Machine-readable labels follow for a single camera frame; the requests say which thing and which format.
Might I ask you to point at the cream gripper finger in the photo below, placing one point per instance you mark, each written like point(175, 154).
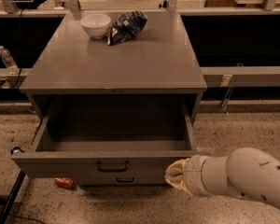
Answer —
point(174, 174)

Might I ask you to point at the grey top drawer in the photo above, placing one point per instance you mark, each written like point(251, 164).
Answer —
point(117, 140)

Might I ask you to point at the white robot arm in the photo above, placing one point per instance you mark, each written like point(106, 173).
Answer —
point(247, 174)

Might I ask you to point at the grey metal drawer cabinet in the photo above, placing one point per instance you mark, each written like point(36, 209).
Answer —
point(160, 60)

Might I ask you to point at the orange crushed can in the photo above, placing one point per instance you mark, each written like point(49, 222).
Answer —
point(65, 183)

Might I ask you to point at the blue crumpled chip bag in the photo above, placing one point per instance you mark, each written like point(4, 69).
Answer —
point(127, 27)

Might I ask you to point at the white ceramic bowl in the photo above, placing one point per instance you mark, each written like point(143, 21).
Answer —
point(96, 25)

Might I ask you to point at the black floor pole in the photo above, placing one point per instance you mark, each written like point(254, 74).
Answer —
point(11, 197)

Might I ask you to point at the clear plastic water bottle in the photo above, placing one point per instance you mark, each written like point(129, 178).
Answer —
point(8, 61)

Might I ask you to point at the black lower drawer handle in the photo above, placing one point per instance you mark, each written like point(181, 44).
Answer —
point(125, 180)

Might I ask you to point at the black drawer handle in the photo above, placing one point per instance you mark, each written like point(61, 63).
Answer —
point(125, 180)
point(112, 167)

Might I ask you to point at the black top drawer handle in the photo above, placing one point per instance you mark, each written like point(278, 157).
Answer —
point(112, 167)

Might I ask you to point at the metal bracket with label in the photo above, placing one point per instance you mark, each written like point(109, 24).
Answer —
point(226, 90)

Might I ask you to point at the grey metal shelf rail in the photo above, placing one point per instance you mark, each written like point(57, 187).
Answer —
point(242, 76)

